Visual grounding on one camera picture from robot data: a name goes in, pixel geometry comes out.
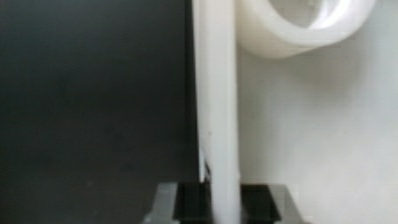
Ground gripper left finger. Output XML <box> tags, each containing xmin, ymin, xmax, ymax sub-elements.
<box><xmin>141</xmin><ymin>182</ymin><xmax>214</xmax><ymax>224</ymax></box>

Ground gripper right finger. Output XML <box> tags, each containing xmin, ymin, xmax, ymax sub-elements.
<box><xmin>242</xmin><ymin>184</ymin><xmax>310</xmax><ymax>224</ymax></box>

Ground white square table top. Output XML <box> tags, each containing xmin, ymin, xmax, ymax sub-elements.
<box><xmin>192</xmin><ymin>0</ymin><xmax>398</xmax><ymax>224</ymax></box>

